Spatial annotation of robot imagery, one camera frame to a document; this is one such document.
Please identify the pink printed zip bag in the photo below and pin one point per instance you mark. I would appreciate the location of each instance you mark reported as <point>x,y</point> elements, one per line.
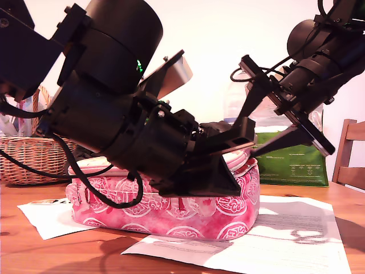
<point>185,222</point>

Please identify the printed text paper sheet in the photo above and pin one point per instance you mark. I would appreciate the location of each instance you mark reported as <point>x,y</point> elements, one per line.
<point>285,251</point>

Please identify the black cloth garment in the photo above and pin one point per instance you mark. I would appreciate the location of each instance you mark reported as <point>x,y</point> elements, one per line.
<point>212,127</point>

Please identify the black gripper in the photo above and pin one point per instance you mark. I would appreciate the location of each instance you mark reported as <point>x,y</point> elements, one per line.
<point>316,82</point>
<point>162,142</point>

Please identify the blank white paper sheet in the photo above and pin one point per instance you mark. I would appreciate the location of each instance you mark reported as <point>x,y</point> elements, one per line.
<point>48,222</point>

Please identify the wooden chair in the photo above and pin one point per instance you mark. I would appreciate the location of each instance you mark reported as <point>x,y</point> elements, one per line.
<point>348,171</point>

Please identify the large clear water bottle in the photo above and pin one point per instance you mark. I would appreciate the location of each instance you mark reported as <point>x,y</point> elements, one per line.
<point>232,100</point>

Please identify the LeRobot logo sticker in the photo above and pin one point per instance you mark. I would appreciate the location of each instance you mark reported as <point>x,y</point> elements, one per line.
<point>42,202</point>

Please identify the green silver pet food bag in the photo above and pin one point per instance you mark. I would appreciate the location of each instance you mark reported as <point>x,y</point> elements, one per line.
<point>299,174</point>

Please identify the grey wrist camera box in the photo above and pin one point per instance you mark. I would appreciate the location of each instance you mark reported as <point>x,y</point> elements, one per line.
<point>176,74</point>
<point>278,75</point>

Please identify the wicker basket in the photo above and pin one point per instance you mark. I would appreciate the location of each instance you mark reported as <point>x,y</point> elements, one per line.
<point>22,160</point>

